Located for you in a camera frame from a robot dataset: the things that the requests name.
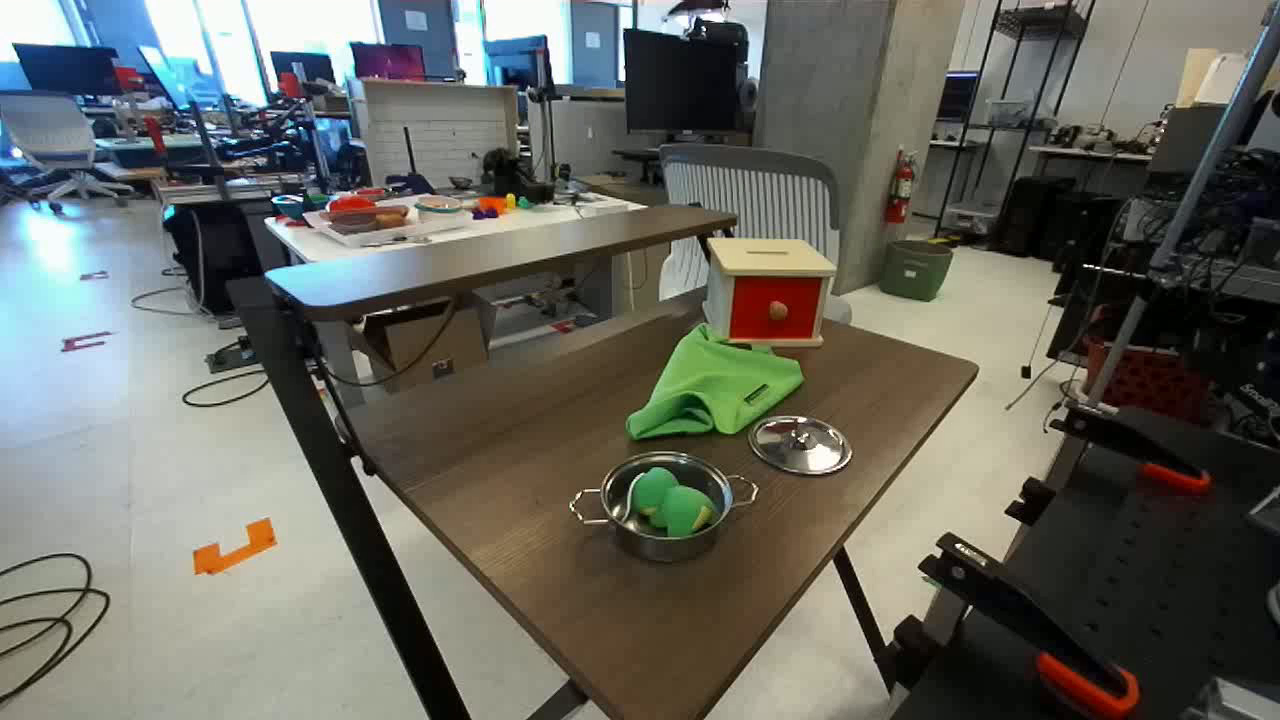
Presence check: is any black floor cable coil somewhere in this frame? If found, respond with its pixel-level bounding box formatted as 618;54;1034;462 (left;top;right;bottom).
0;548;117;708

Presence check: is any wooden table with black frame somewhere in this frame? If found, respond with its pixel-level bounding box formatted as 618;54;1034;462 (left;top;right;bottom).
225;274;930;720

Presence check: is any green plush toy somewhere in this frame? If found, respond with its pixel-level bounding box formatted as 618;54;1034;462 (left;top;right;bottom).
626;462;722;543

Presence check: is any dark computer monitor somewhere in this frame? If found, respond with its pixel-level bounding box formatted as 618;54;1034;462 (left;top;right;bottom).
350;41;434;84
481;30;553;94
14;41;126;100

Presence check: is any wooden box with red drawer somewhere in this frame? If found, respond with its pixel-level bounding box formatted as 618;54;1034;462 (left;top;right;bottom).
700;235;839;352

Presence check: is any white partition cabinet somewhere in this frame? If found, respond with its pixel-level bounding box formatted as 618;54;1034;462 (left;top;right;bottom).
358;77;525;191

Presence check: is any large black monitor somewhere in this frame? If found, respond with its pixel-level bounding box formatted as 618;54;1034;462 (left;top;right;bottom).
622;24;752;136

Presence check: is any white table with toys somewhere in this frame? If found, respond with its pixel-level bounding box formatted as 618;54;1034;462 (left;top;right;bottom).
260;187;652;267

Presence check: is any small steel pot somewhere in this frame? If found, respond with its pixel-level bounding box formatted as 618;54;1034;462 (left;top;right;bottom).
566;446;764;568

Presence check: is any white office chair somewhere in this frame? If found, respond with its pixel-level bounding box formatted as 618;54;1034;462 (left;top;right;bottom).
0;92;135;210

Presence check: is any black clamp with orange handle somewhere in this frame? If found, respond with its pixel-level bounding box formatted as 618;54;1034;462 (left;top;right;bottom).
1048;401;1218;499
917;533;1148;720

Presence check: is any red fire extinguisher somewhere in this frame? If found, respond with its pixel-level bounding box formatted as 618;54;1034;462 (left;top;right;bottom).
879;142;926;232

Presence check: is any green storage bin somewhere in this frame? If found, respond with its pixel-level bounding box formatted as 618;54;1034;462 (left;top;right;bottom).
877;232;961;304

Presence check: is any black metal shelving rack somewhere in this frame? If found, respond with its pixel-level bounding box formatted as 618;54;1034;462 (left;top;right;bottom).
931;0;1106;235

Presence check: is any grey aluminium pole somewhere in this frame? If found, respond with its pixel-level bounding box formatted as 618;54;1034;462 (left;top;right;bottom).
1086;4;1280;410

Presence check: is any cardboard box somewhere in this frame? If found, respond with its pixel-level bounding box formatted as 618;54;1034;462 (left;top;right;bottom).
358;297;491;390

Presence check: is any light grey mesh chair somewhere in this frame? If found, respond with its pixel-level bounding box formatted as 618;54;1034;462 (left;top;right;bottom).
658;142;847;304

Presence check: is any black perforated breadboard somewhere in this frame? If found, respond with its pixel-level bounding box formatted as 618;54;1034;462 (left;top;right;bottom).
893;397;1280;720

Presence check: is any green microfiber towel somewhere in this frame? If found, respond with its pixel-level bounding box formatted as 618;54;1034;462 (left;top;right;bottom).
622;321;813;442

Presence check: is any red plastic crate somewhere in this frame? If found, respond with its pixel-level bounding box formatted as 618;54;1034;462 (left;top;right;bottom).
1086;337;1218;425

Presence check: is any orange toy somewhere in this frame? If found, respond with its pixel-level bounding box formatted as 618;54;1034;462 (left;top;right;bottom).
319;187;412;235

